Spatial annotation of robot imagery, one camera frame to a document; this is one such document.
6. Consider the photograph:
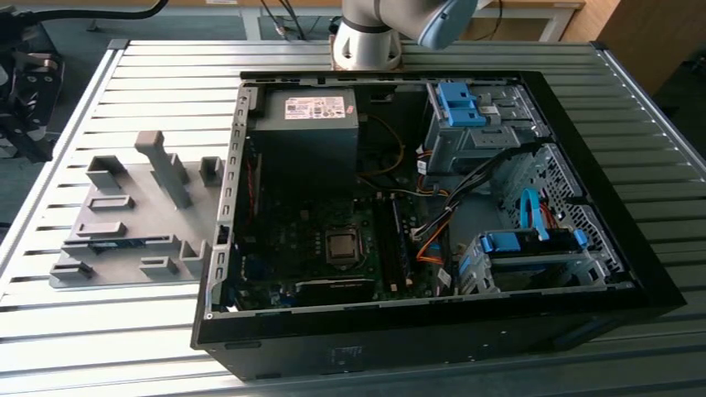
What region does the blue RAM stick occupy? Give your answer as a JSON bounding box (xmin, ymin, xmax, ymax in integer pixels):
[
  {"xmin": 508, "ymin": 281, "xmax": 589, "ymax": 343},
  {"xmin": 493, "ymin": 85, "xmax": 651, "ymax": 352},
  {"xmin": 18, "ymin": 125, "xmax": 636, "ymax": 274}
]
[{"xmin": 86, "ymin": 238, "xmax": 148, "ymax": 251}]

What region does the grey plastic parts rack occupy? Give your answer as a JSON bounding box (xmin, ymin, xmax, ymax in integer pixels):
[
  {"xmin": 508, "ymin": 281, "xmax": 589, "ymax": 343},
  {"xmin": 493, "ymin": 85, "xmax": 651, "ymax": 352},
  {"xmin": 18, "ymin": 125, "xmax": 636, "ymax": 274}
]
[{"xmin": 47, "ymin": 130, "xmax": 226, "ymax": 290}]

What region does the green motherboard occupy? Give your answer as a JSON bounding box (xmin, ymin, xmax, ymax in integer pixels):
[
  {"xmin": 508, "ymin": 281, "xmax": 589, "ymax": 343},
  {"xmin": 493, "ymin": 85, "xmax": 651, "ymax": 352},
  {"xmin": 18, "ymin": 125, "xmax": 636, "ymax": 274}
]
[{"xmin": 233, "ymin": 181, "xmax": 458, "ymax": 311}]

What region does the silver CPU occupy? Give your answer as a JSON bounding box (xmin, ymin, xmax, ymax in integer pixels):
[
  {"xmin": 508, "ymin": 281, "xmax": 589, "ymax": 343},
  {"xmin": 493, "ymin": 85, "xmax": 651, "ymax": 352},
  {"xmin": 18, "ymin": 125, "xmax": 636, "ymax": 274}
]
[{"xmin": 326, "ymin": 231, "xmax": 361, "ymax": 259}]

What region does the metal CPU socket cover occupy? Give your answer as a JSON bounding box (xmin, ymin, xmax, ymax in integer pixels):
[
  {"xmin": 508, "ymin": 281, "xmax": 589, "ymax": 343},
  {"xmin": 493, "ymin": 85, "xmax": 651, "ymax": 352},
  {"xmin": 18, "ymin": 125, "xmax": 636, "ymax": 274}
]
[{"xmin": 321, "ymin": 225, "xmax": 369, "ymax": 268}]

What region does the black graphics card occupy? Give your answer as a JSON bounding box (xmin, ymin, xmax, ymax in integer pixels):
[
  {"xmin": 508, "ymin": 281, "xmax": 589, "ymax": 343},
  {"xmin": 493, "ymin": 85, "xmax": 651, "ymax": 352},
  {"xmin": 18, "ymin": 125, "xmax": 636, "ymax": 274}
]
[{"xmin": 294, "ymin": 275, "xmax": 377, "ymax": 307}]

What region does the blue plastic drive latch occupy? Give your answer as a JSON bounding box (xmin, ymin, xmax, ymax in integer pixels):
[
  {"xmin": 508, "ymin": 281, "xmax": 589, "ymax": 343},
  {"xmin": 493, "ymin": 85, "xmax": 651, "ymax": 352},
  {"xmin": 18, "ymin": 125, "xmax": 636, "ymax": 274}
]
[{"xmin": 437, "ymin": 82, "xmax": 489, "ymax": 127}]

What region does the grey metal drive cage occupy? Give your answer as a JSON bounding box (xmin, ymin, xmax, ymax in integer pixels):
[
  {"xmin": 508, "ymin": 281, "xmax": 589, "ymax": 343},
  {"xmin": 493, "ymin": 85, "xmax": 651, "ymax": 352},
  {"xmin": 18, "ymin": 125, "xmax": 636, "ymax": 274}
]
[{"xmin": 422, "ymin": 80, "xmax": 552, "ymax": 177}]

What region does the black PC case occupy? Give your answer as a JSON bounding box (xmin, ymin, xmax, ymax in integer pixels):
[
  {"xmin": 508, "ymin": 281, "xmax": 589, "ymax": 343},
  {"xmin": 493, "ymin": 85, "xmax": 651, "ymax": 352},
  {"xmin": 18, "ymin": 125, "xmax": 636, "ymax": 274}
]
[{"xmin": 189, "ymin": 69, "xmax": 688, "ymax": 381}]

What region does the blue disk carrier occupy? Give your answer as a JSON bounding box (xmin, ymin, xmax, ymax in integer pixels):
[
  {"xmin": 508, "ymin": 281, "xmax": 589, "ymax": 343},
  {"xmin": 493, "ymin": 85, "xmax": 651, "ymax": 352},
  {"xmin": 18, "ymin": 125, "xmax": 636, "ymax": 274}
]
[{"xmin": 479, "ymin": 229, "xmax": 587, "ymax": 254}]

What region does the grey metal disk bay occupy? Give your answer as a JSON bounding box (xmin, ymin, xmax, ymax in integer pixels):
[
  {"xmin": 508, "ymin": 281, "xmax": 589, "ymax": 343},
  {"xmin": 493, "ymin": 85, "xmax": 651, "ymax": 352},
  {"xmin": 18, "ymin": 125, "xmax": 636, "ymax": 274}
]
[{"xmin": 454, "ymin": 229, "xmax": 616, "ymax": 295}]

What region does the brown wooden cabinet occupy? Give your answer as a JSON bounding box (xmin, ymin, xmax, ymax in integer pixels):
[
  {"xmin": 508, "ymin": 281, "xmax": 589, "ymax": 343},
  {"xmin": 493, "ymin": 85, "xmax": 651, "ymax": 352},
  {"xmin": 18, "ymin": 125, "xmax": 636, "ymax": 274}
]
[{"xmin": 597, "ymin": 0, "xmax": 706, "ymax": 96}]

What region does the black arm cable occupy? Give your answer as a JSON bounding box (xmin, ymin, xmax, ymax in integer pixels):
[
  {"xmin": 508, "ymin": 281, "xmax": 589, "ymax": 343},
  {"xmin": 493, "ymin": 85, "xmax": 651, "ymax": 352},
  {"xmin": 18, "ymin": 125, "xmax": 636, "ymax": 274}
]
[{"xmin": 0, "ymin": 0, "xmax": 169, "ymax": 22}]

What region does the orange wire bundle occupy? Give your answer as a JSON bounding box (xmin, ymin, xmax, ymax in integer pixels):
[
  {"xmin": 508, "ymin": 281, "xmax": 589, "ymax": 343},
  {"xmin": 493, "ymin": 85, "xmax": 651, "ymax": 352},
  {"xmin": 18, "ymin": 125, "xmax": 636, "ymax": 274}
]
[{"xmin": 413, "ymin": 235, "xmax": 442, "ymax": 265}]

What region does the blue flat data cable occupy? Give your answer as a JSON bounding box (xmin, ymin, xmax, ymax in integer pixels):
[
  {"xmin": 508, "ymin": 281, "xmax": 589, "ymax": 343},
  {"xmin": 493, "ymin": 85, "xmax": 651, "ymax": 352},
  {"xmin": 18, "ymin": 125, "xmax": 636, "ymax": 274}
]
[{"xmin": 519, "ymin": 188, "xmax": 549, "ymax": 242}]

